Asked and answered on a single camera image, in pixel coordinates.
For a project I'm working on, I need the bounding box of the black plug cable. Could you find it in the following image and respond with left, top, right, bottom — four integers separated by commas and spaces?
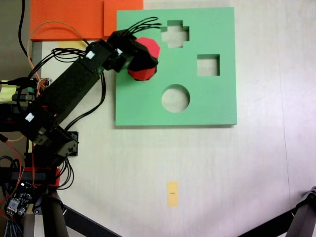
0, 78, 34, 86

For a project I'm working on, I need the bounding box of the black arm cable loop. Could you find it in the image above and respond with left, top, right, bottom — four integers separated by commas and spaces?
31, 46, 89, 78

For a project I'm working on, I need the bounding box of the green shape sorter board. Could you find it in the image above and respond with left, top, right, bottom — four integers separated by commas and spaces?
115, 6, 238, 128

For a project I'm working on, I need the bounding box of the long black servo cable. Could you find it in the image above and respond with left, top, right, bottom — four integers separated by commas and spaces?
64, 72, 107, 131

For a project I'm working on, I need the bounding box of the circuit board with wires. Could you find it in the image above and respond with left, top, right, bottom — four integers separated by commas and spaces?
24, 78, 53, 97

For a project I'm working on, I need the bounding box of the small black circuit board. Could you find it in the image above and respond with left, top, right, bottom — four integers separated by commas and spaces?
4, 182, 34, 219

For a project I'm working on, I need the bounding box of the braided black white cable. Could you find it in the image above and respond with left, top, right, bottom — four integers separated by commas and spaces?
1, 219, 18, 237

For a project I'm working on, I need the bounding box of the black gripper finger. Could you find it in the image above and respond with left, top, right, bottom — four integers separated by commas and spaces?
128, 41, 159, 73

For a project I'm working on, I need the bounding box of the thick black cable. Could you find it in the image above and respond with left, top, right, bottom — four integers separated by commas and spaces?
18, 0, 29, 58

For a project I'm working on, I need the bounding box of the thin orange wire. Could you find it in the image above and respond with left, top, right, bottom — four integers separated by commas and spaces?
27, 21, 86, 83

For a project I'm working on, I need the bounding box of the red octagonal pillar block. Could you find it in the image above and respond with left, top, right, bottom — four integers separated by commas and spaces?
127, 36, 161, 82

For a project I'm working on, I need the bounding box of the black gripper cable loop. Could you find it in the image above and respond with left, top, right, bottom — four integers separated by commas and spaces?
127, 16, 162, 34

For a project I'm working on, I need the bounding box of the large orange foam slab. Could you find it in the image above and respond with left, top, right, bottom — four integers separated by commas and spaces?
29, 0, 117, 41

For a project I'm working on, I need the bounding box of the wide yellow tape strip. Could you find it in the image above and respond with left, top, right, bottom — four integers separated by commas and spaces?
58, 40, 87, 50

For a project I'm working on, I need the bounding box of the black base cable loop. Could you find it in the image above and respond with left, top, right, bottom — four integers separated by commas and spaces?
55, 158, 75, 190

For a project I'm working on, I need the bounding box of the pale yellow tape strip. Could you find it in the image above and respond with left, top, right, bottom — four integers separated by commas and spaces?
0, 83, 18, 101

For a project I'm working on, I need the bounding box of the black tripod leg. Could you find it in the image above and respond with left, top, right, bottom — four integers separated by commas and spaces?
40, 195, 69, 237
286, 186, 316, 237

